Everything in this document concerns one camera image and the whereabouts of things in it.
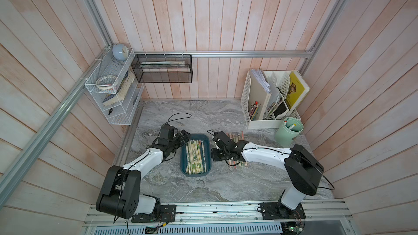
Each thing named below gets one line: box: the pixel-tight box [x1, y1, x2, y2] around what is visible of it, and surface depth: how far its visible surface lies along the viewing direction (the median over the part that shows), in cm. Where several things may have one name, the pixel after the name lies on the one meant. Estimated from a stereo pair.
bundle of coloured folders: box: [248, 101, 260, 121], surface depth 97 cm
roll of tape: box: [95, 75, 118, 90], surface depth 72 cm
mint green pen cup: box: [275, 116, 304, 146], surface depth 93 cm
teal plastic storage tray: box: [180, 133, 212, 177], surface depth 90 cm
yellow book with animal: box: [285, 70, 311, 111], surface depth 97 cm
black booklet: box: [273, 101, 288, 118], surface depth 100 cm
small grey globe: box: [112, 42, 129, 62], surface depth 83 cm
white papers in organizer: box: [250, 69, 271, 94], surface depth 91 cm
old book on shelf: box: [102, 70, 136, 107], surface depth 83 cm
